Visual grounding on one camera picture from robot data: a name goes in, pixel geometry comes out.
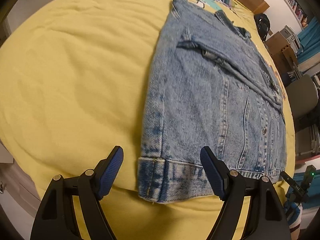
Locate blue denim jacket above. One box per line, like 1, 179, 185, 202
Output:
138, 0, 286, 203

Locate yellow dinosaur bedspread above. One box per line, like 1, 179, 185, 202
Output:
1, 0, 295, 239

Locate teal curtain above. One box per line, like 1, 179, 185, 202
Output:
297, 17, 320, 64

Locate grey desk chair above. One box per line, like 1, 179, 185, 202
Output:
286, 75, 318, 119

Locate white printer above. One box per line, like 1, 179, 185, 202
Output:
280, 25, 301, 54

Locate wooden nightstand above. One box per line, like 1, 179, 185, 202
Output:
265, 31, 298, 74

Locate black backpack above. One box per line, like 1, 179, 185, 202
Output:
254, 13, 271, 42

